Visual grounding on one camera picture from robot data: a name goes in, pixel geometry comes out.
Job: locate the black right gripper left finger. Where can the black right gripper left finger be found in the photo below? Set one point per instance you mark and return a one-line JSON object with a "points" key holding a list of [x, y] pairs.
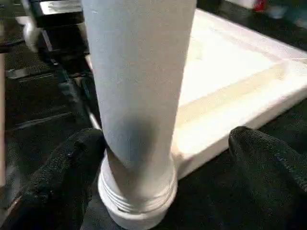
{"points": [[53, 187]]}

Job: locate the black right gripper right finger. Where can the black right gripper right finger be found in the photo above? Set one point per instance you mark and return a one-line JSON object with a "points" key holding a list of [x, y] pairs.
{"points": [[276, 182]]}

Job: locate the white plastic table leg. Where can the white plastic table leg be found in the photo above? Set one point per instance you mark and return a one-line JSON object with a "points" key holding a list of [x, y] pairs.
{"points": [[139, 72]]}

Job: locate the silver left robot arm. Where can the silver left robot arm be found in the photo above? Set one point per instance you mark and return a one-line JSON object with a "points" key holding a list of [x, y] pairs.
{"points": [[60, 7]]}

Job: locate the black work mat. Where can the black work mat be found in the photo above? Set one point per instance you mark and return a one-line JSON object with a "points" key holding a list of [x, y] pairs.
{"points": [[38, 100]]}

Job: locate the white plastic table top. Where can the white plastic table top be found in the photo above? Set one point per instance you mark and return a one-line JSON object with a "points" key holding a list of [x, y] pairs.
{"points": [[230, 81]]}

